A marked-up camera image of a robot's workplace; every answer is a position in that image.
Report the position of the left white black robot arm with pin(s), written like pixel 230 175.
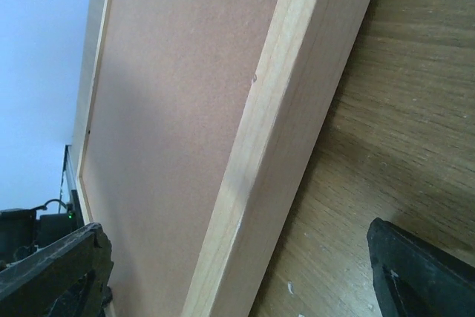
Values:
pixel 23 231

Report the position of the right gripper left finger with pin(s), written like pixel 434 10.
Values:
pixel 67 278

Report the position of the brown frame backing board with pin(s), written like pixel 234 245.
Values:
pixel 172 85

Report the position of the light wooden picture frame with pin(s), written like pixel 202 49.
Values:
pixel 303 57

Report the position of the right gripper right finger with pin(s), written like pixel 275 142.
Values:
pixel 414 278

